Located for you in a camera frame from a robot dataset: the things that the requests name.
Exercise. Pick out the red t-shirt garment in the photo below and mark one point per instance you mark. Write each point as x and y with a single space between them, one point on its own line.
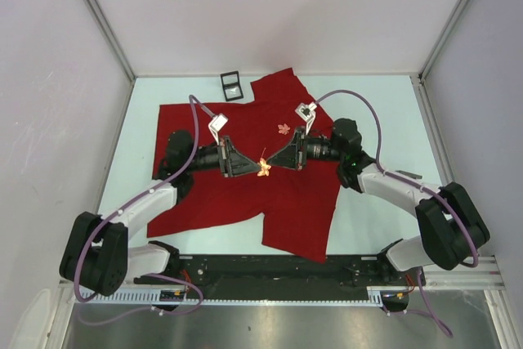
297 206

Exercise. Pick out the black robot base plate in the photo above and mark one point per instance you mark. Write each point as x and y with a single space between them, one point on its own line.
282 274

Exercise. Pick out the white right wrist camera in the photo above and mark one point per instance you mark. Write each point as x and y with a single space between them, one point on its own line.
307 113

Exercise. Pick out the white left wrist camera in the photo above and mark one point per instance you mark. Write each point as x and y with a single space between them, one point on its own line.
216 125

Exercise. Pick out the small black open box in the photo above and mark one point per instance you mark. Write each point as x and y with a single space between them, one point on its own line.
231 87

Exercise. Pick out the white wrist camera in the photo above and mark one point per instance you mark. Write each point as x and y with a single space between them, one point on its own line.
307 113
216 125

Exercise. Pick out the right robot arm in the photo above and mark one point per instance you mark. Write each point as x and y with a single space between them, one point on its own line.
451 229

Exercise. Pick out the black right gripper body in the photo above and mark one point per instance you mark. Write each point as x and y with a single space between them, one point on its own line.
319 149

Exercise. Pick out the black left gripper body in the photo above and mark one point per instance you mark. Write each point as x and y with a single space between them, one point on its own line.
225 161

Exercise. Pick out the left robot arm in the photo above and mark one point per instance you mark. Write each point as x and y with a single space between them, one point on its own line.
98 256

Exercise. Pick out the gold maple leaf brooch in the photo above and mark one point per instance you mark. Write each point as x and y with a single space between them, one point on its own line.
264 168

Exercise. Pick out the grey slotted cable duct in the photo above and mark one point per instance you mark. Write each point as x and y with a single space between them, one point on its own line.
173 296

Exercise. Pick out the white leaf print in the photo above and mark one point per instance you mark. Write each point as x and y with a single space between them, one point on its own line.
283 129

